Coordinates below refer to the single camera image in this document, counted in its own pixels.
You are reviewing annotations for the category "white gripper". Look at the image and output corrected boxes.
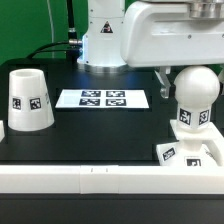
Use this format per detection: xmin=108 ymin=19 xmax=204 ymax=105
xmin=121 ymin=1 xmax=224 ymax=99

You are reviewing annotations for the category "white front wall bar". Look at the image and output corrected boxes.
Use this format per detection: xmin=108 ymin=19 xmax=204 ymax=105
xmin=0 ymin=165 xmax=224 ymax=194

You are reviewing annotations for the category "white lamp bulb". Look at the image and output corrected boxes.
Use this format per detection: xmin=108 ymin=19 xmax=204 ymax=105
xmin=174 ymin=66 xmax=220 ymax=133

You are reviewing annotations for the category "thin grey cable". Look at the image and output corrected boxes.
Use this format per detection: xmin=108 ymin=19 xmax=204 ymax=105
xmin=46 ymin=0 xmax=56 ymax=59

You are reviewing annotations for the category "white lamp shade cone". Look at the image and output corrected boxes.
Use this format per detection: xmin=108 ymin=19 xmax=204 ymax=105
xmin=8 ymin=69 xmax=54 ymax=132

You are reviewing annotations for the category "white lamp base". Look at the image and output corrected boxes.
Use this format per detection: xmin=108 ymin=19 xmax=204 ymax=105
xmin=156 ymin=120 xmax=224 ymax=167

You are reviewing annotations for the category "white left wall block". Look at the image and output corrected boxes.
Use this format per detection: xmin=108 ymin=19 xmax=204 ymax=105
xmin=0 ymin=120 xmax=5 ymax=142

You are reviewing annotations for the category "white marker sheet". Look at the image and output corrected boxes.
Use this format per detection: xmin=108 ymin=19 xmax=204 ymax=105
xmin=56 ymin=89 xmax=149 ymax=109

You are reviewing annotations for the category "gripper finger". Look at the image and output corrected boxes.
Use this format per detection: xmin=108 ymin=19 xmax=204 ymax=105
xmin=218 ymin=65 xmax=224 ymax=94

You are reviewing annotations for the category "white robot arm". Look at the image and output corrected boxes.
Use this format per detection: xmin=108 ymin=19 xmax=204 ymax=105
xmin=78 ymin=0 xmax=224 ymax=98

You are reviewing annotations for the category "black cable with connector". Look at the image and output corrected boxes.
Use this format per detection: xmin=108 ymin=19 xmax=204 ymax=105
xmin=26 ymin=0 xmax=84 ymax=60

